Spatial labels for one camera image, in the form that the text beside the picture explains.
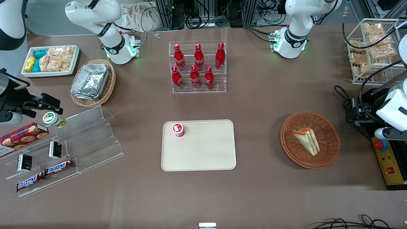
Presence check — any clear bag of fried snacks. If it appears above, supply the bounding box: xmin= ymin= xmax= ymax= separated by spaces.
xmin=348 ymin=40 xmax=367 ymax=53
xmin=367 ymin=33 xmax=397 ymax=60
xmin=348 ymin=52 xmax=371 ymax=77
xmin=362 ymin=22 xmax=387 ymax=36

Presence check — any clear bag of crackers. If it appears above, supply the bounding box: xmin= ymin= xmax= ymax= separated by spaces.
xmin=62 ymin=46 xmax=75 ymax=71
xmin=48 ymin=47 xmax=64 ymax=72
xmin=40 ymin=55 xmax=53 ymax=72

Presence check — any grey cable coil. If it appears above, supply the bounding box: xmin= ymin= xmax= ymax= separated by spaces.
xmin=215 ymin=15 xmax=230 ymax=28

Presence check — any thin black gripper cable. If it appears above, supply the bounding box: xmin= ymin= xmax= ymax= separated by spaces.
xmin=359 ymin=60 xmax=407 ymax=110

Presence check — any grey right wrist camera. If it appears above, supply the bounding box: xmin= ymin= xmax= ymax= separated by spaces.
xmin=0 ymin=111 xmax=23 ymax=125

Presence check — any black floor cable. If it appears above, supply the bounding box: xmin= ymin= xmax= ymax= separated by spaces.
xmin=361 ymin=214 xmax=407 ymax=229
xmin=310 ymin=218 xmax=392 ymax=229

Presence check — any aluminium foil container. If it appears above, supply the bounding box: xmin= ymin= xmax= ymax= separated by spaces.
xmin=71 ymin=63 xmax=110 ymax=96
xmin=71 ymin=89 xmax=105 ymax=101

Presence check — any green lidded cup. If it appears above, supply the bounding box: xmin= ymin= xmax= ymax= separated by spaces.
xmin=43 ymin=112 xmax=67 ymax=128

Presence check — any black side cart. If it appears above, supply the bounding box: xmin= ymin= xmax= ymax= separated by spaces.
xmin=366 ymin=86 xmax=407 ymax=191

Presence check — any coiled black table cable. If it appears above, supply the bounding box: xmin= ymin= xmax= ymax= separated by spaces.
xmin=334 ymin=85 xmax=353 ymax=110

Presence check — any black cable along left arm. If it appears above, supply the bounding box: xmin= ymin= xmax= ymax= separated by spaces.
xmin=342 ymin=2 xmax=407 ymax=50

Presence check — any white cloth bag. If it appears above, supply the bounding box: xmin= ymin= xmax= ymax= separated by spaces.
xmin=119 ymin=3 xmax=161 ymax=32

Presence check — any clear acrylic bottle rack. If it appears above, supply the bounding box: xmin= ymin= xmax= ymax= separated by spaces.
xmin=169 ymin=40 xmax=227 ymax=94

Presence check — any white rectangular snack tray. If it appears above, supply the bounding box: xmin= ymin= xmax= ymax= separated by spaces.
xmin=21 ymin=45 xmax=80 ymax=78

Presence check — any white wire rack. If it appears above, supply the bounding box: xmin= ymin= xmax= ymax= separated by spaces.
xmin=345 ymin=18 xmax=407 ymax=85

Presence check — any yellow control box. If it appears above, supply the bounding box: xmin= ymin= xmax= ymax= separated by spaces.
xmin=371 ymin=132 xmax=407 ymax=186

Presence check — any triangular sandwich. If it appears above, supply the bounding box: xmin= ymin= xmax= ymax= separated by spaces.
xmin=293 ymin=127 xmax=320 ymax=156

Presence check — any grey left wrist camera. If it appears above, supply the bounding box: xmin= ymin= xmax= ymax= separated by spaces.
xmin=374 ymin=127 xmax=407 ymax=141

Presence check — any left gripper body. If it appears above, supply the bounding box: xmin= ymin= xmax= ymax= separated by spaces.
xmin=361 ymin=89 xmax=407 ymax=126

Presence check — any round brown wicker basket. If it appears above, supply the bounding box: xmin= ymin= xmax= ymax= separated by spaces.
xmin=280 ymin=111 xmax=341 ymax=169

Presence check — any snickers bar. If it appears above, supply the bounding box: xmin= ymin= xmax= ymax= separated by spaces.
xmin=45 ymin=159 xmax=76 ymax=176
xmin=16 ymin=172 xmax=46 ymax=192

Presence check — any small black box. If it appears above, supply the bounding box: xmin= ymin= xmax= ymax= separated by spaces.
xmin=17 ymin=154 xmax=33 ymax=173
xmin=49 ymin=142 xmax=62 ymax=159

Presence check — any aluminium profile post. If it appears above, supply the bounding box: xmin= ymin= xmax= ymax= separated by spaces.
xmin=155 ymin=0 xmax=174 ymax=31
xmin=243 ymin=0 xmax=258 ymax=28

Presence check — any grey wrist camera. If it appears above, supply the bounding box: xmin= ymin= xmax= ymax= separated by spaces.
xmin=374 ymin=127 xmax=407 ymax=141
xmin=0 ymin=111 xmax=23 ymax=125

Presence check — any beige plastic tray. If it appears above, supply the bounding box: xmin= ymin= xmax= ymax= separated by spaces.
xmin=161 ymin=120 xmax=237 ymax=171

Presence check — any black cable coil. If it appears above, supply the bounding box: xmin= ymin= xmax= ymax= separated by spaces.
xmin=185 ymin=14 xmax=211 ymax=30

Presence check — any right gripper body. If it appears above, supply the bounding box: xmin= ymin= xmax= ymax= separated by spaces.
xmin=0 ymin=69 xmax=40 ymax=116

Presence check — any red cola bottle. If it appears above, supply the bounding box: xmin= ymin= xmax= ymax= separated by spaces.
xmin=173 ymin=44 xmax=186 ymax=71
xmin=204 ymin=66 xmax=215 ymax=90
xmin=194 ymin=44 xmax=205 ymax=71
xmin=172 ymin=66 xmax=183 ymax=90
xmin=190 ymin=65 xmax=201 ymax=89
xmin=215 ymin=42 xmax=226 ymax=70

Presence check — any oval tan wicker basket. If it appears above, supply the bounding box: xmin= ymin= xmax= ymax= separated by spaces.
xmin=70 ymin=59 xmax=116 ymax=108

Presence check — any red cookie box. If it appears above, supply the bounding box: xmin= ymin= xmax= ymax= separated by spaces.
xmin=0 ymin=122 xmax=50 ymax=158

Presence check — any red emergency stop button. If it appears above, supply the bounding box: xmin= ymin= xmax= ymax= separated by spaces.
xmin=374 ymin=139 xmax=389 ymax=152

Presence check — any clear acrylic stepped shelf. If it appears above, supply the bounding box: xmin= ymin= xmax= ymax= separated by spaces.
xmin=0 ymin=127 xmax=81 ymax=198
xmin=55 ymin=106 xmax=125 ymax=174

